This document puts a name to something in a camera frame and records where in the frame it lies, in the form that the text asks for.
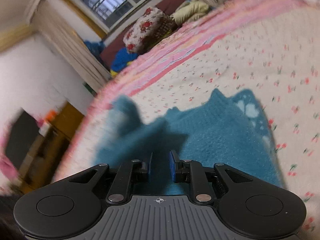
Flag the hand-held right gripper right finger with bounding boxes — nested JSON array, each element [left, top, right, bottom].
[[169, 150, 255, 205]]

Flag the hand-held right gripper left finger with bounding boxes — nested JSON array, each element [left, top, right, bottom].
[[66, 152, 153, 205]]

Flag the teal knit garment white flowers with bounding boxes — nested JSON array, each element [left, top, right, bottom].
[[96, 88, 285, 197]]

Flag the yellow wooden cabinet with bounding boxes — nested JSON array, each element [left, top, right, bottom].
[[19, 101, 85, 195]]

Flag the blue cloth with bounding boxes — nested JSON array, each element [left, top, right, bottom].
[[110, 47, 139, 77]]

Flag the orange object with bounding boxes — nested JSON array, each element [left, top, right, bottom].
[[46, 110, 57, 126]]

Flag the black screen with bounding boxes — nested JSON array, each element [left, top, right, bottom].
[[5, 109, 40, 170]]

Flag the blue bag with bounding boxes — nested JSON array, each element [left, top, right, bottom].
[[84, 40, 105, 58]]

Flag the floral pink striped bedspread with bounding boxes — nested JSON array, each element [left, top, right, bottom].
[[51, 0, 320, 240]]

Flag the red flower print cushion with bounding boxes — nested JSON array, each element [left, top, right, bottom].
[[122, 7, 177, 54]]

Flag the pink cloth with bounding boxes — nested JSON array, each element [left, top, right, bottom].
[[0, 127, 22, 189]]

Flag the yellow-green blanket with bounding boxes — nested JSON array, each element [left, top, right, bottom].
[[172, 0, 210, 25]]

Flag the maroon bench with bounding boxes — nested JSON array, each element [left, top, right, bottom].
[[100, 0, 193, 67]]

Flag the barred window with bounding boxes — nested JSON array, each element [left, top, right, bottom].
[[62, 0, 170, 30]]

